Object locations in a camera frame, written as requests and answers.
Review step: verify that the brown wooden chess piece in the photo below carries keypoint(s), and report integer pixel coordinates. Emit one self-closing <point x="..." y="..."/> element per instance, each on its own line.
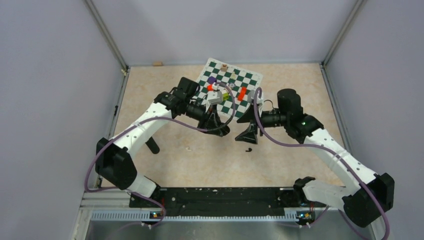
<point x="223" y="68"/>

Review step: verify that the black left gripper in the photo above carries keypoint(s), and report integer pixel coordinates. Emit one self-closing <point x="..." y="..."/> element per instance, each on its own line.
<point x="211" y="120"/>

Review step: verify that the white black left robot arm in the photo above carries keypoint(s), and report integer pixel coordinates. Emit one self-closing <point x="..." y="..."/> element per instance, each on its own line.
<point x="114" y="157"/>

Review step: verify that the green white chessboard mat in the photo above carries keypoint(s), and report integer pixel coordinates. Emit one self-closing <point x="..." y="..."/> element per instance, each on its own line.
<point x="245" y="78"/>

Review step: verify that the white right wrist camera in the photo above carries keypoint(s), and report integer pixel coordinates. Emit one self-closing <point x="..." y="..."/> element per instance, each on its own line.
<point x="253" y="96"/>

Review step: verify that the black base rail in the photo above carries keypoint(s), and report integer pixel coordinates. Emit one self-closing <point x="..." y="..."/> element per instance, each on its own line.
<point x="222" y="201"/>

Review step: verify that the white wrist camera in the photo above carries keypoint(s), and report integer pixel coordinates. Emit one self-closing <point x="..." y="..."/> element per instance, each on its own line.
<point x="214" y="97"/>
<point x="253" y="96"/>

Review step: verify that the wooden cork cylinder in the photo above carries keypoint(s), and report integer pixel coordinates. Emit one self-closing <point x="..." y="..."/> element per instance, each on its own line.
<point x="157" y="64"/>

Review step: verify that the green white toy brick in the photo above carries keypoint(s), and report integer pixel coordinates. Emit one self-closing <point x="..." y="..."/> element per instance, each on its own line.
<point x="225" y="96"/>

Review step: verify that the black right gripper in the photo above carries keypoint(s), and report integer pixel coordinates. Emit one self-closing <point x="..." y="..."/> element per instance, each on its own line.
<point x="250" y="134"/>

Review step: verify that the red toy brick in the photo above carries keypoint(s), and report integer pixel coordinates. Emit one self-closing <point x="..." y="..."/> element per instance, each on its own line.
<point x="210" y="87"/>
<point x="241" y="94"/>

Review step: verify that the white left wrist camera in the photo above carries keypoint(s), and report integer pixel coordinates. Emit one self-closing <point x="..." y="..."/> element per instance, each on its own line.
<point x="214" y="97"/>

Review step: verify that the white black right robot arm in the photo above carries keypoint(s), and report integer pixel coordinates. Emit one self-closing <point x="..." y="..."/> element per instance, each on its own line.
<point x="364" y="195"/>

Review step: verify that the purple toy brick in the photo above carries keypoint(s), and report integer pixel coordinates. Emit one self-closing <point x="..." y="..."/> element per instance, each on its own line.
<point x="211" y="80"/>

